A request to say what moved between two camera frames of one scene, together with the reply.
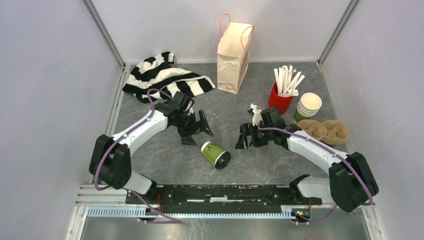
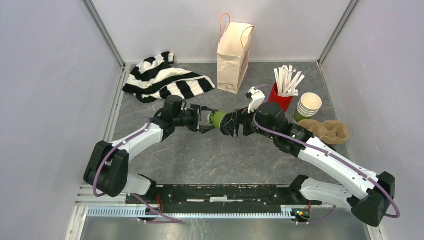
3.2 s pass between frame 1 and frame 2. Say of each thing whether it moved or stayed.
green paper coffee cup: moved
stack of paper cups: stayed
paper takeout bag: stayed
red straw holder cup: stayed
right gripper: moved
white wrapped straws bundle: stayed
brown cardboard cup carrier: stayed
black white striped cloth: stayed
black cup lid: moved
